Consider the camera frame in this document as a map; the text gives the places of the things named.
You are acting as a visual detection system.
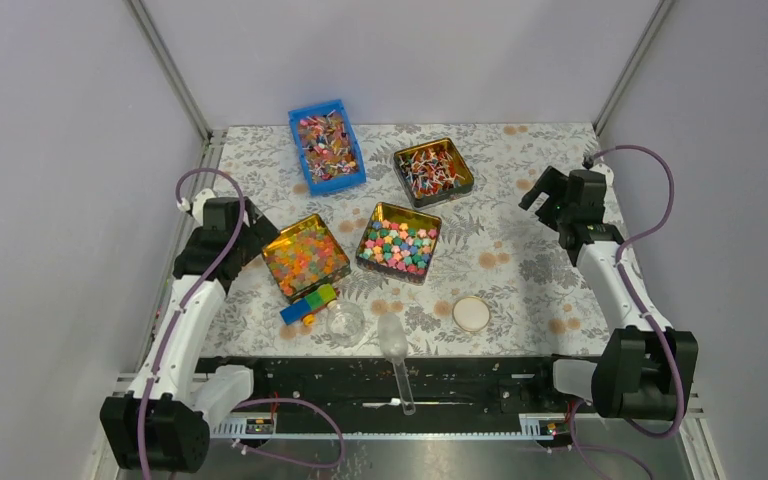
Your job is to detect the gold tin star candies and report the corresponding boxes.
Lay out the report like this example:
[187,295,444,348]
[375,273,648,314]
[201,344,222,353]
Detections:
[355,202,442,285]

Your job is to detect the clear plastic scoop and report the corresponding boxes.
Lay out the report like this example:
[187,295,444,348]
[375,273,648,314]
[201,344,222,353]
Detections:
[377,313,416,416]

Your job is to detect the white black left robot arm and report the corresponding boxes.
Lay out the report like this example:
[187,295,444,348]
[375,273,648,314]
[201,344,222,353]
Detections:
[100,191,279,473]

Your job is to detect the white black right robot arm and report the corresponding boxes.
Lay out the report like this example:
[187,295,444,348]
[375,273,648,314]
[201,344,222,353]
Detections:
[520,167,698,421]

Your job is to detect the gold tin pastel candies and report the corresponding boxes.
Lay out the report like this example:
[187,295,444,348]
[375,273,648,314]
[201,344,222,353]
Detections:
[262,214,351,303]

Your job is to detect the colourful toy block truck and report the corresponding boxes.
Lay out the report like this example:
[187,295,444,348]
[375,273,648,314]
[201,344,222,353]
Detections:
[280,284,339,326]

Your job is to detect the blue plastic candy bin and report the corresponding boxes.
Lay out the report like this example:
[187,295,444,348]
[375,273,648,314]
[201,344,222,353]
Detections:
[288,99,367,196]

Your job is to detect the floral tablecloth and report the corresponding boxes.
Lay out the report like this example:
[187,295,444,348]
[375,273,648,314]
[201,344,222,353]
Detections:
[202,123,610,357]

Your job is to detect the gold tin with lollipops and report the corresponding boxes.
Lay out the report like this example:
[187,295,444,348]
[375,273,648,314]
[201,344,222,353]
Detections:
[393,137,475,209]

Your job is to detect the white round jar lid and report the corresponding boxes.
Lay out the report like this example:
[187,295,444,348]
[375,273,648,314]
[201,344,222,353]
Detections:
[452,296,491,333]

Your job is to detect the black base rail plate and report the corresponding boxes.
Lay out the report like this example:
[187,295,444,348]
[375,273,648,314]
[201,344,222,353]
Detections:
[196,356,573,436]

